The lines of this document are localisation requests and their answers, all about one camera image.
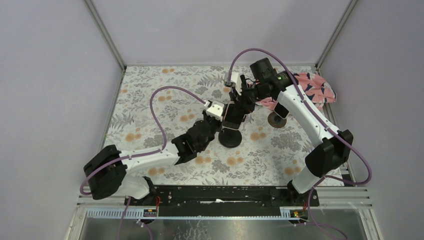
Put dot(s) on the pink patterned cloth bag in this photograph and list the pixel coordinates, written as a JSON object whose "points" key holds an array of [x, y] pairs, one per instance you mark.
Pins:
{"points": [[316, 88]]}

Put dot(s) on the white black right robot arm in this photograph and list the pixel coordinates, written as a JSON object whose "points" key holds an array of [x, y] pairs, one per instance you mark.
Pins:
{"points": [[331, 145]]}

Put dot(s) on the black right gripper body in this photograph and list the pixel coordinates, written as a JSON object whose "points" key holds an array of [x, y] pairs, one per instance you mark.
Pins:
{"points": [[249, 98]]}

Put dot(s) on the phone with beige case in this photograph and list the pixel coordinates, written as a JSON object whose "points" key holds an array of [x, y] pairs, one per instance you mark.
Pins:
{"points": [[234, 115]]}

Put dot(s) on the small dark phone on cloth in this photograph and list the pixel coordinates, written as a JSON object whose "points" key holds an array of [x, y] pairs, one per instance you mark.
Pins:
{"points": [[281, 111]]}

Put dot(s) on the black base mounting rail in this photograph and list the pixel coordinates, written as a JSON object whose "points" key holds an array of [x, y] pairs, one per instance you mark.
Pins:
{"points": [[220, 198]]}

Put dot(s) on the black phone stand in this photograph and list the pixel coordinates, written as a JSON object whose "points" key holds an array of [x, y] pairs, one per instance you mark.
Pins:
{"points": [[230, 138]]}

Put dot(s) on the white slotted cable duct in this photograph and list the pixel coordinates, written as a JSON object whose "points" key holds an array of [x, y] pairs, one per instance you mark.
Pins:
{"points": [[201, 214]]}

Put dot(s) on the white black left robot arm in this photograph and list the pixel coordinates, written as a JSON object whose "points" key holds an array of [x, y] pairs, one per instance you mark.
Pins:
{"points": [[110, 171]]}

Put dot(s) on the floral patterned table mat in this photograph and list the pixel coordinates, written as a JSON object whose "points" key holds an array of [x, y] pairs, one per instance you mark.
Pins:
{"points": [[161, 103]]}

